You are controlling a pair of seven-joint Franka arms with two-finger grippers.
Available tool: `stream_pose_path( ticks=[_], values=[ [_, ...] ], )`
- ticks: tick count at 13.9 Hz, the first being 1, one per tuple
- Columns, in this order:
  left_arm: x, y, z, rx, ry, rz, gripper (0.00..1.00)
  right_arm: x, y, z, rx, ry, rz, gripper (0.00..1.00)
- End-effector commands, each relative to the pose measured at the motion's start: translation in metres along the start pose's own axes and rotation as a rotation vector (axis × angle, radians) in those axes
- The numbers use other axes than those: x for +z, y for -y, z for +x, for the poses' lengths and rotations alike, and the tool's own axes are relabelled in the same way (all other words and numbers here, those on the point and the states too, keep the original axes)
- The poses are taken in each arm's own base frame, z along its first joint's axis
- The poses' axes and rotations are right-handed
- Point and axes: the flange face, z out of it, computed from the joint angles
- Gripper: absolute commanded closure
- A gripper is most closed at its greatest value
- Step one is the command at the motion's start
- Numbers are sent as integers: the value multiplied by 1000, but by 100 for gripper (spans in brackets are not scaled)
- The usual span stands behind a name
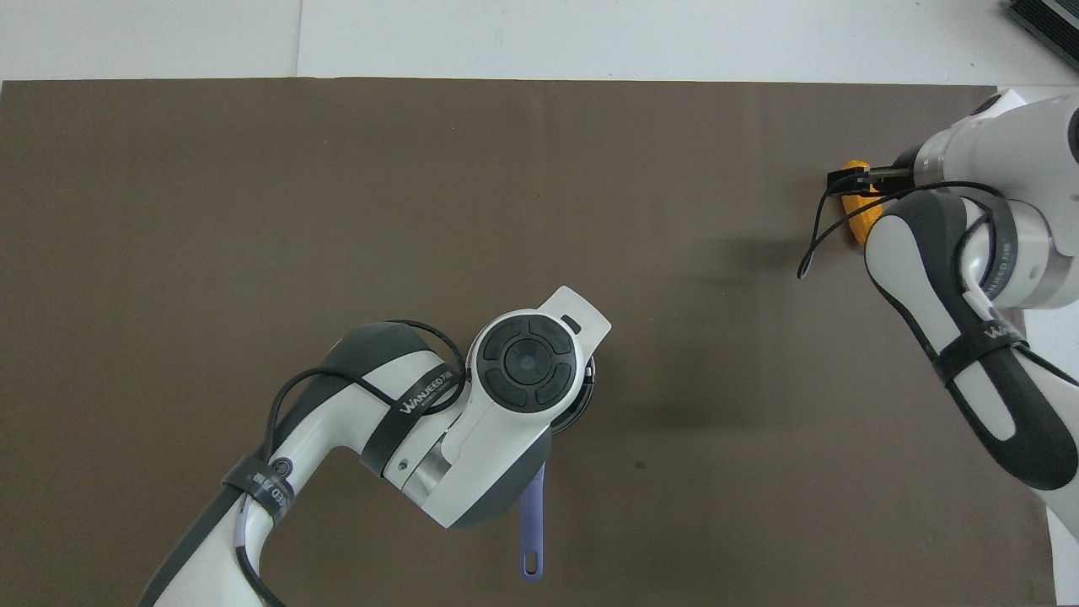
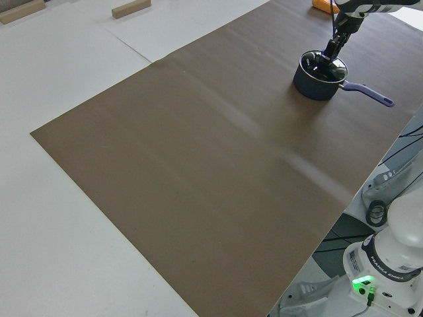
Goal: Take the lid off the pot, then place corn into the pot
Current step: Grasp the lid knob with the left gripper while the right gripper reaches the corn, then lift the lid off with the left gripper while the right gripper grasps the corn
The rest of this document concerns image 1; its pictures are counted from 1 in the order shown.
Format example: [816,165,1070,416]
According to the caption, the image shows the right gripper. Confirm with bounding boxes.
[875,145,926,186]

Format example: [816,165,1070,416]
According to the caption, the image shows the yellow corn cob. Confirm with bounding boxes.
[841,158,888,248]

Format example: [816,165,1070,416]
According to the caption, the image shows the black stand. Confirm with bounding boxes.
[1007,0,1079,70]

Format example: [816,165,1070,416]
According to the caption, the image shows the black cable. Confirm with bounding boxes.
[239,319,470,607]
[797,173,1026,340]

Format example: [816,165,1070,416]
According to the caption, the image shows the black pot purple handle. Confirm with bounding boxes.
[518,354,599,583]

